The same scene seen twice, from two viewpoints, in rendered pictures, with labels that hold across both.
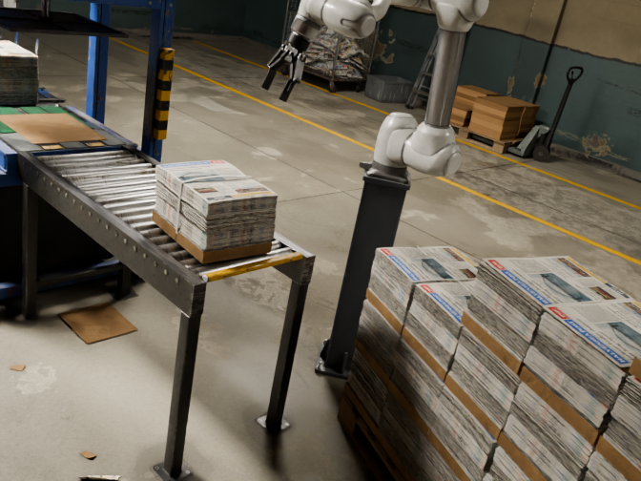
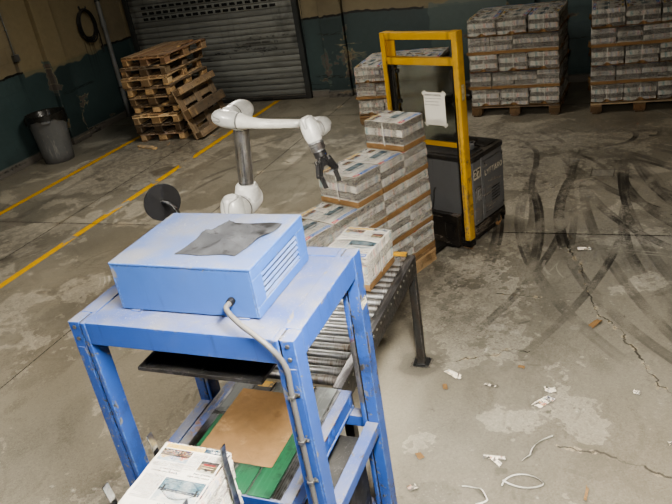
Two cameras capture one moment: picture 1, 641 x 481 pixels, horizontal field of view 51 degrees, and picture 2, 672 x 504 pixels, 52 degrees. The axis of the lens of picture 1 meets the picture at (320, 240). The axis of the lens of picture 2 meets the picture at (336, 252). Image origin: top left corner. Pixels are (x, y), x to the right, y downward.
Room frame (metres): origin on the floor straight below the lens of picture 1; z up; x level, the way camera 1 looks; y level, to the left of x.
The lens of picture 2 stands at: (3.38, 3.91, 2.77)
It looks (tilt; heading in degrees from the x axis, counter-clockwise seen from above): 26 degrees down; 254
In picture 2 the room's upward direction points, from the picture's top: 9 degrees counter-clockwise
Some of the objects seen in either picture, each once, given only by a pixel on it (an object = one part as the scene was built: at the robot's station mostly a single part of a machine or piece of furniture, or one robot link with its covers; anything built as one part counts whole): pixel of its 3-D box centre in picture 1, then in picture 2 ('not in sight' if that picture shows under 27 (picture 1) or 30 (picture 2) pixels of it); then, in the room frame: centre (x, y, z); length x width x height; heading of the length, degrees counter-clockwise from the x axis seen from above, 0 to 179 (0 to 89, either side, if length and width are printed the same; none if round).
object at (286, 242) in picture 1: (204, 205); not in sight; (2.70, 0.53, 0.74); 1.34 x 0.05 x 0.12; 49
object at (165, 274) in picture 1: (96, 221); (381, 321); (2.32, 0.86, 0.74); 1.34 x 0.05 x 0.12; 49
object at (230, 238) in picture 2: not in sight; (228, 232); (3.10, 1.54, 1.78); 0.32 x 0.28 x 0.05; 139
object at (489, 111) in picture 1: (484, 116); not in sight; (8.81, -1.78, 0.28); 1.20 x 0.83 x 0.57; 49
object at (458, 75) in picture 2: not in sight; (461, 141); (0.81, -0.91, 0.97); 0.09 x 0.09 x 1.75; 28
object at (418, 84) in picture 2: not in sight; (426, 102); (0.94, -1.21, 1.28); 0.57 x 0.01 x 0.65; 118
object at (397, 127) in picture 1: (398, 138); (234, 211); (2.83, -0.24, 1.17); 0.18 x 0.16 x 0.22; 48
